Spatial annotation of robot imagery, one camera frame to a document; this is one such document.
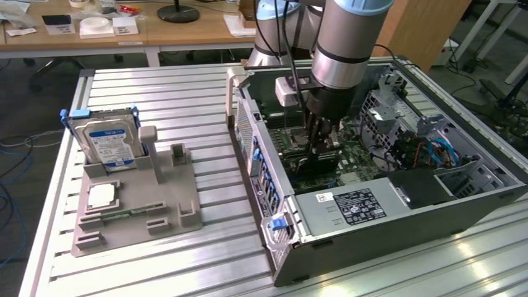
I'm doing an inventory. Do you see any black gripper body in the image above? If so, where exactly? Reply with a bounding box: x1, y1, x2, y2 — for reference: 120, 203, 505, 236
304, 87, 359, 122

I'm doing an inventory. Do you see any graphics card with metal bracket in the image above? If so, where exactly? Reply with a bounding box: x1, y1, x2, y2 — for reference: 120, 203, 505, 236
293, 148, 339, 183

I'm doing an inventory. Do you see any CPU socket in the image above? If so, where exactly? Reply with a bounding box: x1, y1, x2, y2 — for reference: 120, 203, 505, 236
288, 127, 311, 147

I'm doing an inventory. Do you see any green motherboard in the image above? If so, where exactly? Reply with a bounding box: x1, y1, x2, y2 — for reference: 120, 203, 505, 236
263, 108, 397, 191

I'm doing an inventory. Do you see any metal drive cage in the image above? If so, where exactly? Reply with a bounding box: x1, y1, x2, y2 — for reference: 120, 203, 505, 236
357, 89, 417, 149

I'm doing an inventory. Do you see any grey power supply unit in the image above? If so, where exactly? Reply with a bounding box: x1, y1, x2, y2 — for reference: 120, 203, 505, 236
295, 178, 413, 238

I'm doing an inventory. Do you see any white paper stack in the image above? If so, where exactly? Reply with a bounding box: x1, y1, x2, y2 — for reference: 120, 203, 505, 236
224, 14, 259, 38

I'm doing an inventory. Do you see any wooden cabinet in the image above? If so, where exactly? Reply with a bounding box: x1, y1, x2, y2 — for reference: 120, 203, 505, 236
371, 0, 473, 72

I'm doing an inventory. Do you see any brown cardboard box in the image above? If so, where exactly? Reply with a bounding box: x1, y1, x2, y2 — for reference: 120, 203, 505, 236
239, 0, 260, 21

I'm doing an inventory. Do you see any open dark grey PC case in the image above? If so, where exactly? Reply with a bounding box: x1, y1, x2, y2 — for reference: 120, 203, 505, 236
225, 55, 528, 288

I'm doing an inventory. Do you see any wooden desk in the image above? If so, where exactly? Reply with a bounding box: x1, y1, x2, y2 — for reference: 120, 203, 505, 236
0, 0, 372, 67

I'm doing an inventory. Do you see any black round lamp base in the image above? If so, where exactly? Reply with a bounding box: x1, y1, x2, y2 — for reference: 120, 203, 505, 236
156, 0, 201, 24

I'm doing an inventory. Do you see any grey parts rack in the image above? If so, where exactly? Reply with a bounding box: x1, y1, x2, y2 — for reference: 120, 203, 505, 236
71, 125, 204, 258

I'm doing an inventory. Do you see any hard disk in blue caddy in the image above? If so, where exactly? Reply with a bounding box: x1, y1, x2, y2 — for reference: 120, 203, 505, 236
60, 101, 144, 173

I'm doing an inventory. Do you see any green RAM stick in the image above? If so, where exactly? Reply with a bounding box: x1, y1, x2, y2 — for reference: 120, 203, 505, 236
99, 207, 149, 221

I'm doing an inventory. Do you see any silver CPU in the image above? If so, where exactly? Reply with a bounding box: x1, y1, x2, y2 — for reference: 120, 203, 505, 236
88, 184, 117, 209

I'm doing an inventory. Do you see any plain white box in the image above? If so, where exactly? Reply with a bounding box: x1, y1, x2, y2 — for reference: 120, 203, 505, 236
112, 16, 139, 37

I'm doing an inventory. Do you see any white box with round dish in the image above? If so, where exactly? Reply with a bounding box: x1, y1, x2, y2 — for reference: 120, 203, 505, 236
79, 17, 116, 40

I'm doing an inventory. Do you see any black office chair base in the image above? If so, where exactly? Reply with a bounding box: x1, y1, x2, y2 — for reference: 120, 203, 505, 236
23, 54, 124, 92

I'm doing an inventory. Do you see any white box with black lid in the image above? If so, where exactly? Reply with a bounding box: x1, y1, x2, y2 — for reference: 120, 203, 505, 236
40, 14, 77, 35

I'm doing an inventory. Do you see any white paper label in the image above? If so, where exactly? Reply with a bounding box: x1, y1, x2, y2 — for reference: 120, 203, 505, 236
4, 27, 37, 37

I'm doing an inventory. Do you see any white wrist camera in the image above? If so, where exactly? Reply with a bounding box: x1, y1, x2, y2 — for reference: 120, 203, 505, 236
275, 77, 305, 107

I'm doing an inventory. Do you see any orange wire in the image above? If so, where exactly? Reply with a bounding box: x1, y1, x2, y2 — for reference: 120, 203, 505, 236
412, 140, 425, 168

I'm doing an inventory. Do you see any black cable behind case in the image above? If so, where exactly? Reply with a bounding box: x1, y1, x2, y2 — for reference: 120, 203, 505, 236
373, 44, 399, 61

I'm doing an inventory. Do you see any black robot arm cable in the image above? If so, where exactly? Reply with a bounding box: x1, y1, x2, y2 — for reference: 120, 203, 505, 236
253, 0, 299, 93

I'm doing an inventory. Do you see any blue wire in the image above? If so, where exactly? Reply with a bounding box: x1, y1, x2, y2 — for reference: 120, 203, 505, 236
428, 137, 461, 170

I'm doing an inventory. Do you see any white table frame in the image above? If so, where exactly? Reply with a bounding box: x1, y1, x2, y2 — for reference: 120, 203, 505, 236
451, 0, 528, 85

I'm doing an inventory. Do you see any white floor cable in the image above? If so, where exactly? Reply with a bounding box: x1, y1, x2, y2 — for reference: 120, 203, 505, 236
0, 129, 67, 148

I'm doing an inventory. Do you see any blue floor cable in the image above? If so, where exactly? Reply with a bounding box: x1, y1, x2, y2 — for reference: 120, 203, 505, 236
0, 148, 33, 267

